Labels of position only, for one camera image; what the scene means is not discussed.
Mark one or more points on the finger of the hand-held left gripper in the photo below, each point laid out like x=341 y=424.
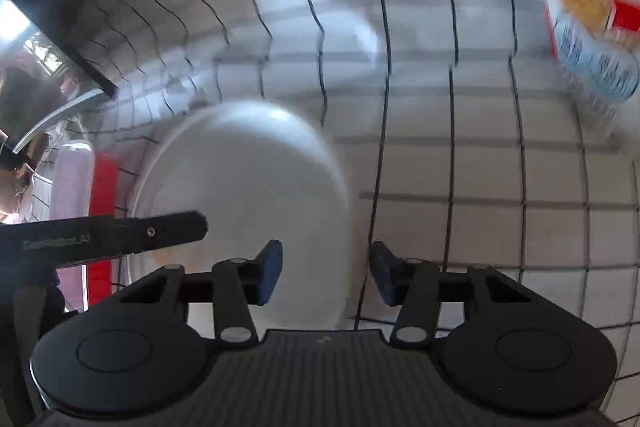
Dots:
x=170 y=231

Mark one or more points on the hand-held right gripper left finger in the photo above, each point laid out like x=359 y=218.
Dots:
x=270 y=268

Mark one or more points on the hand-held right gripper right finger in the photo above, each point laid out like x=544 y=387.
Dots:
x=383 y=274

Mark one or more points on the white floral bowl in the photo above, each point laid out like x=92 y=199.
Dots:
x=147 y=202

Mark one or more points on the red and white baking dish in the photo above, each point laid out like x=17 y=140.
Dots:
x=102 y=187

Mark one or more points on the plain white bowl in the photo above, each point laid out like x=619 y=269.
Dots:
x=255 y=177

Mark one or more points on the white black checked tablecloth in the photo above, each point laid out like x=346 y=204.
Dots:
x=475 y=157

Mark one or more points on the black computer monitor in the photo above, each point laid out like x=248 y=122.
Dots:
x=45 y=32

